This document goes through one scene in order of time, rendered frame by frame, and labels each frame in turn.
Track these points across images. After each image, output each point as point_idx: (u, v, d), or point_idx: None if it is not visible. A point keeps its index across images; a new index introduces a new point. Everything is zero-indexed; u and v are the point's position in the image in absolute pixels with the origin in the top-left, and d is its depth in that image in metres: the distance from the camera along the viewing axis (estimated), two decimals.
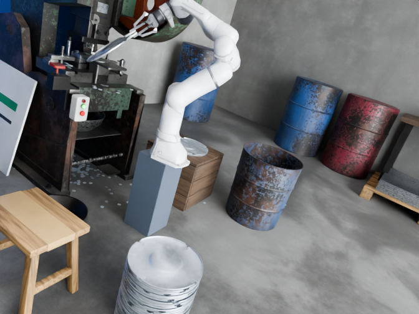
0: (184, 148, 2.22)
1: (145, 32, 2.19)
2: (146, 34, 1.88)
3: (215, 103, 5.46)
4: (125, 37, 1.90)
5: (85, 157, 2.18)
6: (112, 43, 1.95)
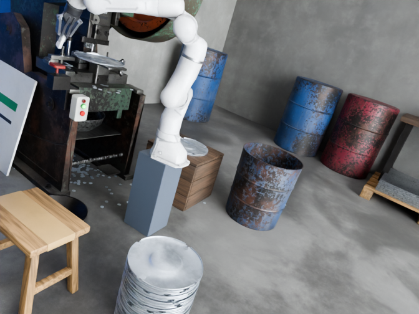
0: (184, 148, 2.22)
1: (123, 24, 2.29)
2: (57, 25, 1.56)
3: (215, 103, 5.46)
4: (96, 55, 2.07)
5: (85, 157, 2.18)
6: (85, 55, 1.98)
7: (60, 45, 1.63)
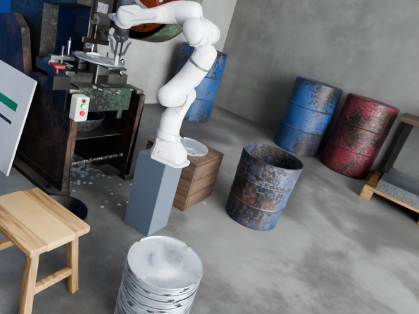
0: (184, 148, 2.22)
1: None
2: None
3: (215, 103, 5.46)
4: (102, 63, 1.89)
5: (85, 157, 2.18)
6: (114, 63, 1.98)
7: (115, 63, 1.91)
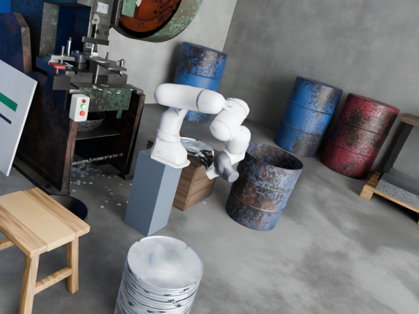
0: None
1: (121, 22, 2.30)
2: (202, 162, 2.10)
3: None
4: None
5: (85, 157, 2.18)
6: (195, 149, 2.19)
7: None
